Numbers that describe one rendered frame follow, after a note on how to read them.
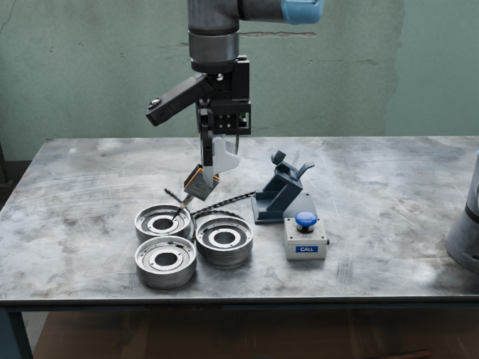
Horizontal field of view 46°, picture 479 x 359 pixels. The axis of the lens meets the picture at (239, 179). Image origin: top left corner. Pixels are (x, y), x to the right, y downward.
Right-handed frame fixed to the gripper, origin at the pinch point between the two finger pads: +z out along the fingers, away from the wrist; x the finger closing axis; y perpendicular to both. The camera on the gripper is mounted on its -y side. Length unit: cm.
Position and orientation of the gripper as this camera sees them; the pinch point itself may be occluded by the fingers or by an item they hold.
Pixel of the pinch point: (205, 175)
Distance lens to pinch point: 94.6
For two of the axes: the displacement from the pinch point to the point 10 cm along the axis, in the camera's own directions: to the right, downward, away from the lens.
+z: 0.1, 8.7, 4.9
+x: -1.3, -4.8, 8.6
